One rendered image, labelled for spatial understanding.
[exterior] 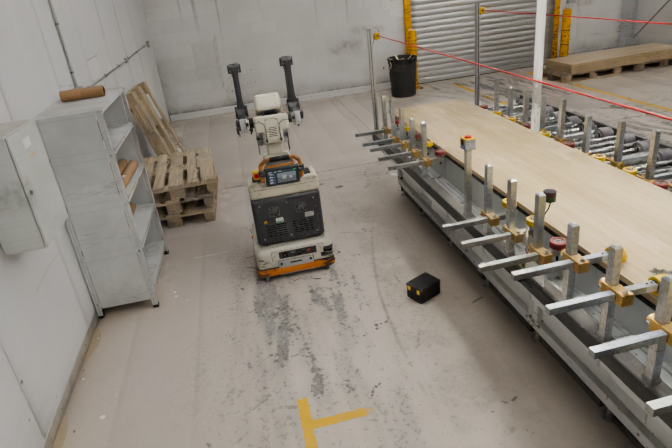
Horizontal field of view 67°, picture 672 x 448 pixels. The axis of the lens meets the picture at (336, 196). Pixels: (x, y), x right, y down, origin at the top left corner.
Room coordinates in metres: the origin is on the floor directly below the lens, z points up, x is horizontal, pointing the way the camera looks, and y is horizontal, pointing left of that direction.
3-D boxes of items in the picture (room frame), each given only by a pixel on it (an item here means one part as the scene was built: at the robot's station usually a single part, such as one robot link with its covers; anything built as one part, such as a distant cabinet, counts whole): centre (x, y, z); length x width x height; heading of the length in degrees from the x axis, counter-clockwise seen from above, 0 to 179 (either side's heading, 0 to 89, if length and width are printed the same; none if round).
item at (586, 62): (9.57, -5.54, 0.23); 2.41 x 0.77 x 0.17; 101
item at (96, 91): (3.82, 1.78, 1.59); 0.30 x 0.08 x 0.08; 100
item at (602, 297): (1.59, -0.99, 0.95); 0.50 x 0.04 x 0.04; 100
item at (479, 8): (5.09, -1.58, 1.25); 0.15 x 0.08 x 1.10; 10
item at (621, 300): (1.62, -1.04, 0.95); 0.14 x 0.06 x 0.05; 10
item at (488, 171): (2.62, -0.87, 0.90); 0.04 x 0.04 x 0.48; 10
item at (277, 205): (3.74, 0.41, 0.59); 0.55 x 0.34 x 0.83; 99
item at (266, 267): (3.83, 0.43, 0.16); 0.67 x 0.64 x 0.25; 9
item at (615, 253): (1.64, -1.04, 0.90); 0.04 x 0.04 x 0.48; 10
